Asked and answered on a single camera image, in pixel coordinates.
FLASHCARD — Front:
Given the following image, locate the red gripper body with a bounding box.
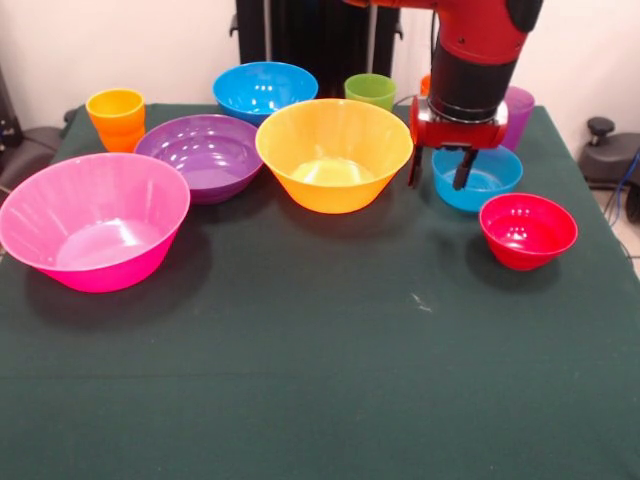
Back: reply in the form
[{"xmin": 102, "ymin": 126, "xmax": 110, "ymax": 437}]
[{"xmin": 409, "ymin": 94, "xmax": 510, "ymax": 151}]

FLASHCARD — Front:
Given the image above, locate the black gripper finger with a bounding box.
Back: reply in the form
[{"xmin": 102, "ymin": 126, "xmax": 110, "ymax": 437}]
[
  {"xmin": 452, "ymin": 148, "xmax": 479, "ymax": 191},
  {"xmin": 407, "ymin": 143, "xmax": 425, "ymax": 189}
]

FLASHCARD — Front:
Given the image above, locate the small blue bowl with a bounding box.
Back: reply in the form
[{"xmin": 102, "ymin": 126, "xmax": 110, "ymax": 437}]
[{"xmin": 431, "ymin": 145, "xmax": 524, "ymax": 214}]

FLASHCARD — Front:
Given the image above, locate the large orange bowl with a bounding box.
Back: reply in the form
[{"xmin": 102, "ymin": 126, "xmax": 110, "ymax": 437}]
[{"xmin": 254, "ymin": 98, "xmax": 415, "ymax": 215}]

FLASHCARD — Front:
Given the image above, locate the purple cup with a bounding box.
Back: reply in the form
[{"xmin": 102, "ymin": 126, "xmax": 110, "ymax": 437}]
[{"xmin": 499, "ymin": 85, "xmax": 536, "ymax": 152}]

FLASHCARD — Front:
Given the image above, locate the green cup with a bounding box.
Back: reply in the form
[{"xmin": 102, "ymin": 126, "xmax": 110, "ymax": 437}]
[{"xmin": 343, "ymin": 73, "xmax": 398, "ymax": 114}]

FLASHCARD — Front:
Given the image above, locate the small red bowl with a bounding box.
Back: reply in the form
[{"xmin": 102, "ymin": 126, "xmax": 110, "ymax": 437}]
[{"xmin": 478, "ymin": 192, "xmax": 579, "ymax": 272}]

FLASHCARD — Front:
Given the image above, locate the large blue bowl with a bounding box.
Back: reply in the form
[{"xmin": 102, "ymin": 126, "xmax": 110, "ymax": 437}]
[{"xmin": 212, "ymin": 61, "xmax": 320, "ymax": 126}]

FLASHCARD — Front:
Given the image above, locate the purple bowl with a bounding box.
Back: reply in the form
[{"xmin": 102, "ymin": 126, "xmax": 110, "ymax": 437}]
[{"xmin": 133, "ymin": 113, "xmax": 265, "ymax": 205}]

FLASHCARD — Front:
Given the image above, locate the dark green tablecloth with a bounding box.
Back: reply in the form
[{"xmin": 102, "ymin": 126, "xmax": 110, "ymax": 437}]
[{"xmin": 0, "ymin": 102, "xmax": 640, "ymax": 480}]

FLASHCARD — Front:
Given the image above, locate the yellow-orange cup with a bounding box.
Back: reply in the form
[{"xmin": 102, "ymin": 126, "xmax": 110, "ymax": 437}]
[{"xmin": 85, "ymin": 88, "xmax": 147, "ymax": 154}]

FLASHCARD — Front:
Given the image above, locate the large pink bowl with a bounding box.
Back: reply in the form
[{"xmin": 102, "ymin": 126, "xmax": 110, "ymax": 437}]
[{"xmin": 0, "ymin": 152, "xmax": 192, "ymax": 294}]

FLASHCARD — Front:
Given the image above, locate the blue cable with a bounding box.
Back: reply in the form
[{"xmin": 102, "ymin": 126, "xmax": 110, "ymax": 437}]
[{"xmin": 604, "ymin": 149, "xmax": 640, "ymax": 226}]

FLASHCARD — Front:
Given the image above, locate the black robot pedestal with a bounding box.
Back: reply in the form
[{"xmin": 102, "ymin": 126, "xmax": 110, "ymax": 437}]
[{"xmin": 229, "ymin": 0, "xmax": 404, "ymax": 100}]

